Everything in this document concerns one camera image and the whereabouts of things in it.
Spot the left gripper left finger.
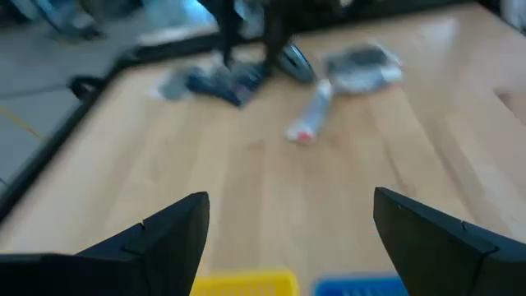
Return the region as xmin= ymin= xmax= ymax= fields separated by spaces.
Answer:
xmin=77 ymin=191 xmax=211 ymax=296

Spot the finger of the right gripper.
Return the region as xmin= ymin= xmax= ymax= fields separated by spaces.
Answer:
xmin=261 ymin=0 xmax=299 ymax=77
xmin=215 ymin=0 xmax=244 ymax=70

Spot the yellow plastic basket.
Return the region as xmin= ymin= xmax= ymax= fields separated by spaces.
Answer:
xmin=189 ymin=269 xmax=300 ymax=296

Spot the black frame clamp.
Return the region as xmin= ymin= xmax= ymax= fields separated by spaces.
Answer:
xmin=67 ymin=75 xmax=104 ymax=101

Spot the blue plastic basket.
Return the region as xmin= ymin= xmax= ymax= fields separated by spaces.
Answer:
xmin=312 ymin=274 xmax=408 ymax=296

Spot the black aluminium table frame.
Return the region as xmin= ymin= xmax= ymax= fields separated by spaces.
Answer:
xmin=0 ymin=0 xmax=494 ymax=223

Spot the small white toothpaste tube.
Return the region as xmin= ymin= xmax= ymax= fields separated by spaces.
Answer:
xmin=285 ymin=77 xmax=335 ymax=145

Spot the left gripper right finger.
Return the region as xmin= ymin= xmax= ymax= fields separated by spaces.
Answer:
xmin=372 ymin=187 xmax=526 ymax=296

